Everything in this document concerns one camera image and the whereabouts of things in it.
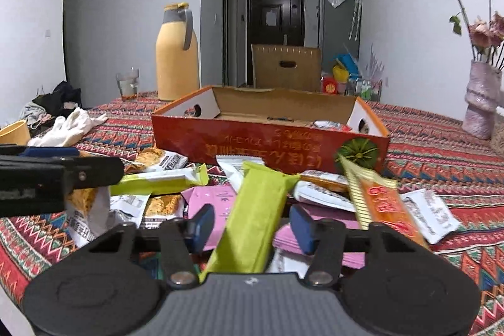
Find white oat crisp packet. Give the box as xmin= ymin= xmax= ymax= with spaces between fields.
xmin=314 ymin=119 xmax=352 ymax=132

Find yellow paper cup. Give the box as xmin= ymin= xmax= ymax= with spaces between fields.
xmin=0 ymin=119 xmax=31 ymax=146

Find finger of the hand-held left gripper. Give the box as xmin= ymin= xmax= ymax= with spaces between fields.
xmin=18 ymin=146 xmax=82 ymax=159
xmin=65 ymin=156 xmax=125 ymax=192

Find green snack bar packet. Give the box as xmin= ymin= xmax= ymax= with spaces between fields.
xmin=199 ymin=161 xmax=301 ymax=283
xmin=110 ymin=163 xmax=209 ymax=197

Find clear drinking glass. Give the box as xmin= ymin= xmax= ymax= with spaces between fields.
xmin=116 ymin=68 xmax=140 ymax=101

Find dark entrance door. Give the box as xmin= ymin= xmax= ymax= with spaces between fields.
xmin=247 ymin=0 xmax=306 ymax=85

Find blue and yellow bags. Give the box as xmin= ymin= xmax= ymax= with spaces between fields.
xmin=331 ymin=53 xmax=361 ymax=83

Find grey refrigerator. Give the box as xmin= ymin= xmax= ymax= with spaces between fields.
xmin=318 ymin=0 xmax=361 ymax=65

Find red cardboard box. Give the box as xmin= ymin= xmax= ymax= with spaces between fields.
xmin=152 ymin=85 xmax=390 ymax=175

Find striped yellow orange snack packet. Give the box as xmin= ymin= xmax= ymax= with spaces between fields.
xmin=338 ymin=154 xmax=429 ymax=248

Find white hanging strips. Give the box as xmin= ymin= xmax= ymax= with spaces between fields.
xmin=350 ymin=0 xmax=362 ymax=41

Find pink snack packet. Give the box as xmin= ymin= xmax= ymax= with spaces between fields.
xmin=273 ymin=204 xmax=367 ymax=269
xmin=181 ymin=184 xmax=237 ymax=254

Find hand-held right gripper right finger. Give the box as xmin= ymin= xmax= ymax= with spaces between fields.
xmin=289 ymin=205 xmax=418 ymax=288

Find dark clothes heap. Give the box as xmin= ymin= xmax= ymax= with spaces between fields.
xmin=21 ymin=81 xmax=89 ymax=130

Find yellow thermos jug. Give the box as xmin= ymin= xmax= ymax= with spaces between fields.
xmin=155 ymin=3 xmax=199 ymax=101

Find white cotton glove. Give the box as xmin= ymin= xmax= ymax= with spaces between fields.
xmin=27 ymin=107 xmax=108 ymax=148

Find dried pink flowers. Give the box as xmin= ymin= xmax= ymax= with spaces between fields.
xmin=434 ymin=0 xmax=504 ymax=71

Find pink ribbed vase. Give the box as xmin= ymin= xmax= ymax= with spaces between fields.
xmin=462 ymin=60 xmax=503 ymax=140

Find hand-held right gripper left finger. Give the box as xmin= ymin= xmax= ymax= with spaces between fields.
xmin=89 ymin=204 xmax=215 ymax=289

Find pile of white packets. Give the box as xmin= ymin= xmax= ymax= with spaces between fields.
xmin=65 ymin=148 xmax=462 ymax=278

